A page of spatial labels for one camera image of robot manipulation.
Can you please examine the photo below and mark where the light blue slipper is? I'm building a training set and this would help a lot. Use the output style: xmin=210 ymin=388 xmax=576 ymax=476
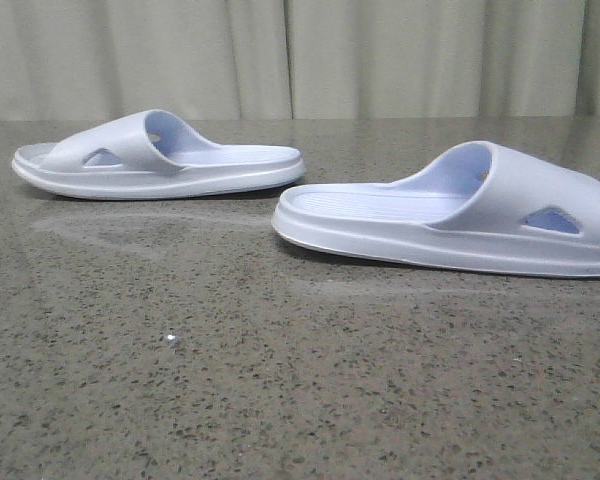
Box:
xmin=12 ymin=110 xmax=305 ymax=200
xmin=272 ymin=141 xmax=600 ymax=277

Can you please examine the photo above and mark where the beige curtain backdrop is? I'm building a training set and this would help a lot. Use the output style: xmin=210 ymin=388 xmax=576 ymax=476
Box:
xmin=0 ymin=1 xmax=600 ymax=121

